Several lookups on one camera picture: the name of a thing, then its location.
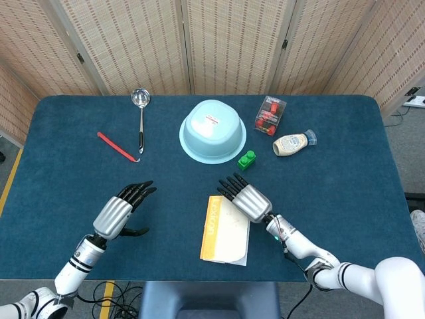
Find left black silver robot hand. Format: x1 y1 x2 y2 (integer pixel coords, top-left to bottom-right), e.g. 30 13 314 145
92 180 157 241

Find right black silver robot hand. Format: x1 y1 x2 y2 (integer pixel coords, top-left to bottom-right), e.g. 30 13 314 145
217 172 274 224

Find yellow white lined notebook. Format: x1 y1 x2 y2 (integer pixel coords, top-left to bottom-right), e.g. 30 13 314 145
199 195 250 266

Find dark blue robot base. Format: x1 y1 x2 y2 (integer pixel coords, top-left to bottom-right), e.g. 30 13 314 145
139 281 282 319

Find green toy building brick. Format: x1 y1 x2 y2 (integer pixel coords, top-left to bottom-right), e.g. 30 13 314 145
236 150 257 172

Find dark blue table cloth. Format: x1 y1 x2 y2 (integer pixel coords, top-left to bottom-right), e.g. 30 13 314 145
0 95 422 283

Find cream squeeze bottle blue cap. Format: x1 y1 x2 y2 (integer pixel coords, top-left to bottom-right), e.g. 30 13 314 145
272 129 317 158

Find red plastic stick tool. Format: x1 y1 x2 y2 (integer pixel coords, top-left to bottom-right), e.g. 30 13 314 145
97 132 141 163

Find light blue plastic bowl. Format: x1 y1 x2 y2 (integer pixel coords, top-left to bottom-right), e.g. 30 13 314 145
179 100 248 165

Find clear box red parts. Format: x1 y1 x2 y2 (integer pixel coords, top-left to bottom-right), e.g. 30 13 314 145
254 95 288 136

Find woven wooden folding screen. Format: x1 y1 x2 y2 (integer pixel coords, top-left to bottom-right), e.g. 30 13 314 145
0 0 425 144

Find white power strip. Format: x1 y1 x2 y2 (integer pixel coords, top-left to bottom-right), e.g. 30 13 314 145
402 86 425 108

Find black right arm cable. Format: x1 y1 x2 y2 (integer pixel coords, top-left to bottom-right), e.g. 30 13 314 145
282 242 315 319

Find black floor cables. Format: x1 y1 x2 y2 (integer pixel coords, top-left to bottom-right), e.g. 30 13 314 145
78 280 143 319

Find steel ladle black handle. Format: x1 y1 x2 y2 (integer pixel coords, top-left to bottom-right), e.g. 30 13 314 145
130 88 151 155

